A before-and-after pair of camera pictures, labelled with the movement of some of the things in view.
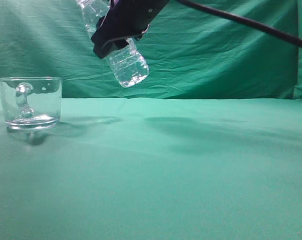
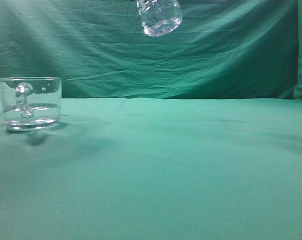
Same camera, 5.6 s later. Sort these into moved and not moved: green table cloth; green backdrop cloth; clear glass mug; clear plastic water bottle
Moved: clear plastic water bottle
Not moved: green backdrop cloth; green table cloth; clear glass mug
